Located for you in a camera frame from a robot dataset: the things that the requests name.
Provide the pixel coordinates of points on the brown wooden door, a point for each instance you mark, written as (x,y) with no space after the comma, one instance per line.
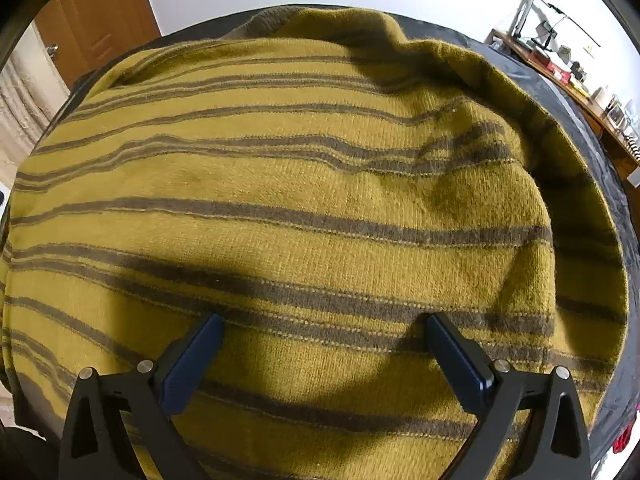
(84,35)

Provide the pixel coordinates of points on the beige curtain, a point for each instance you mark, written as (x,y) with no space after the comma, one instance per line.
(32,92)

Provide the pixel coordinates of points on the black satin bed sheet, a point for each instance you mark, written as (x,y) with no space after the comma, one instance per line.
(575,135)

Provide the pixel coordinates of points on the wooden desk with clutter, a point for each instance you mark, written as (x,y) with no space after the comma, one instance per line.
(569,75)

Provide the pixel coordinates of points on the black desk lamp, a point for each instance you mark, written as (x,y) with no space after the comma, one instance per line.
(541,24)

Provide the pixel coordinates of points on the red floral bedding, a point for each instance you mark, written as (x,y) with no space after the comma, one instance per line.
(612,462)

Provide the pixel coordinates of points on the mustard striped knit sweater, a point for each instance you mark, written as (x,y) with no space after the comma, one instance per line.
(300,219)

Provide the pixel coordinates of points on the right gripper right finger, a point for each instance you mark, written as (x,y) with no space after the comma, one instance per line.
(555,441)

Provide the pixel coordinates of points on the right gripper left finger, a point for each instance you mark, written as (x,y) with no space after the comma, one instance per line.
(95,442)

